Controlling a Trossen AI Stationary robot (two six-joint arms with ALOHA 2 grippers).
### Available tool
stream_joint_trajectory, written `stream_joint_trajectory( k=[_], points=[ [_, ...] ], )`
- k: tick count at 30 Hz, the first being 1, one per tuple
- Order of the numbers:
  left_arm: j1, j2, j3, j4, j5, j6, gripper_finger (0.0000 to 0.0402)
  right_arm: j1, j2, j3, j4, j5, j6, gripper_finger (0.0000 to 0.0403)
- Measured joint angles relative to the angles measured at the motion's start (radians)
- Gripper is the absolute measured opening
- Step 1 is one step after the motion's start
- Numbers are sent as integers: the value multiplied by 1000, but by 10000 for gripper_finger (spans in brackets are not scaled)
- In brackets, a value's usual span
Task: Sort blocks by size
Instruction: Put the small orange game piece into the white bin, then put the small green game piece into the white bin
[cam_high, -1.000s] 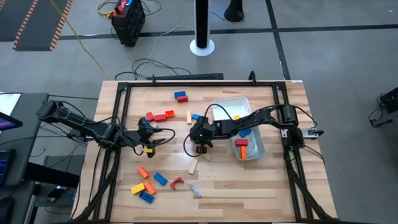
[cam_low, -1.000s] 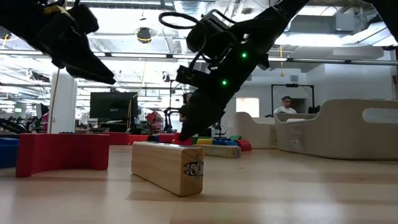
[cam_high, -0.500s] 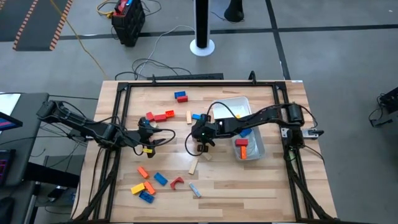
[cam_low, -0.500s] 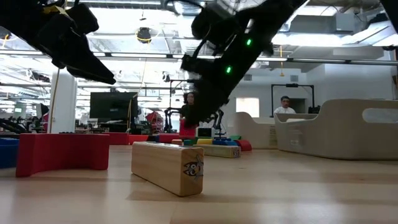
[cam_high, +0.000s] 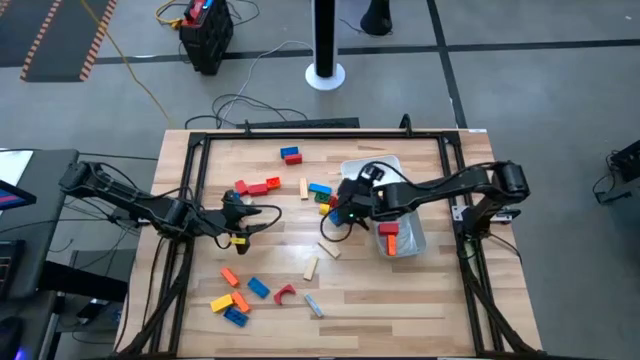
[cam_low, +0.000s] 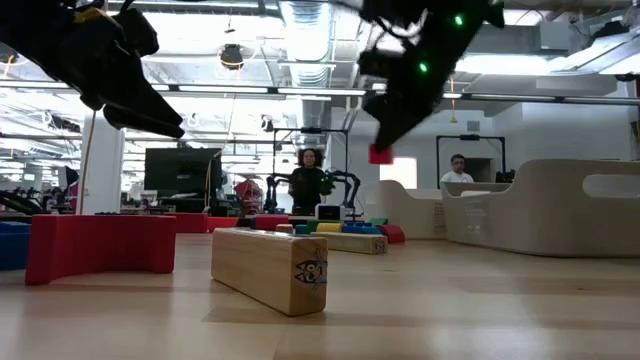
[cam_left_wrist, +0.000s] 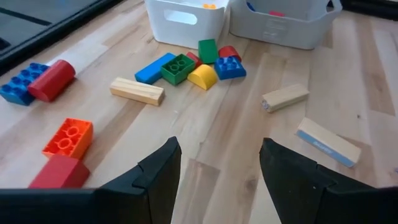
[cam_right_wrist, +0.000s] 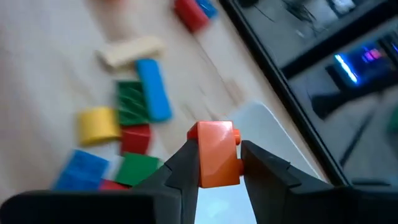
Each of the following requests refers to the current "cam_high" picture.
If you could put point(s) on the yellow studded brick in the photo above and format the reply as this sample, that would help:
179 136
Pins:
221 303

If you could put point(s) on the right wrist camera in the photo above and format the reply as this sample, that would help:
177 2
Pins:
372 173

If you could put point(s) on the red arch block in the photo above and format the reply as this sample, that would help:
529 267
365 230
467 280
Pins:
280 292

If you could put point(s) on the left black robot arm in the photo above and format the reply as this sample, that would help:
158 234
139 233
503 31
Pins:
125 197

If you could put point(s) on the black equipment on floor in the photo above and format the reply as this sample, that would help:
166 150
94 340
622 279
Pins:
625 165

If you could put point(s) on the white paper sheet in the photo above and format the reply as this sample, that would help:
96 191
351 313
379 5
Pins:
12 167

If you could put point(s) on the orange square studded brick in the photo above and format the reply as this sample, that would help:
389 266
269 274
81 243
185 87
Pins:
273 182

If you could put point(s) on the computer monitor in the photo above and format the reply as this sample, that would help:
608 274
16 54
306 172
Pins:
12 197

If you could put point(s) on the red triangular block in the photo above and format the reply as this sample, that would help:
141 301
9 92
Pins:
333 201

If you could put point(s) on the black power strip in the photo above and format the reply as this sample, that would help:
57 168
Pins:
300 123

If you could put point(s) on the dark mat with striped edge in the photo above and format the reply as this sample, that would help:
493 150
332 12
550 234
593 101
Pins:
60 35

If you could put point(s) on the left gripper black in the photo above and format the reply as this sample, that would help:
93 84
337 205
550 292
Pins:
235 212

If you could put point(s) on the dark desk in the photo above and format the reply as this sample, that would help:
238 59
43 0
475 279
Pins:
50 210

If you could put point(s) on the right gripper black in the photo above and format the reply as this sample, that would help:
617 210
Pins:
357 200

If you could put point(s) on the yellow block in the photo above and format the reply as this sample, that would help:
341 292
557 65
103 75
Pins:
324 209
238 240

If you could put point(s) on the red rounded block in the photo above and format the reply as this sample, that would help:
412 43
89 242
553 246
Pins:
293 159

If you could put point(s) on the green block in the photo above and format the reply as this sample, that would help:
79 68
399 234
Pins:
322 197

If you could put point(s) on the orange block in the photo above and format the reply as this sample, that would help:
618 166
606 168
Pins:
240 301
391 245
230 276

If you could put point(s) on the black and red equipment case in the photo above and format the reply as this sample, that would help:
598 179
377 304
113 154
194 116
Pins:
207 40

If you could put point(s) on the blue flat block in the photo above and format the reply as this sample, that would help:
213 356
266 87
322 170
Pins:
320 188

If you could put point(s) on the grey plastic bin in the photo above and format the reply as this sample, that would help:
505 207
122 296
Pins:
412 240

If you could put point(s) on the black pole with white base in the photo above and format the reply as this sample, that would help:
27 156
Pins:
325 40

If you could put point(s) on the small blue block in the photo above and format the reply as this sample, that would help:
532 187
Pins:
336 218

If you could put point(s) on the black stand foot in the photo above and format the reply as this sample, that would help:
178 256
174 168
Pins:
376 17

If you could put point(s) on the wooden block with blue face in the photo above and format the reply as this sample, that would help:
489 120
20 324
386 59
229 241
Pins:
314 305

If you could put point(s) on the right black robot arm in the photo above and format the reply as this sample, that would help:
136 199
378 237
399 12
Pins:
450 187

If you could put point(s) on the red studded brick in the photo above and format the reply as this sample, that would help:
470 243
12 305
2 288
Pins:
388 228
258 189

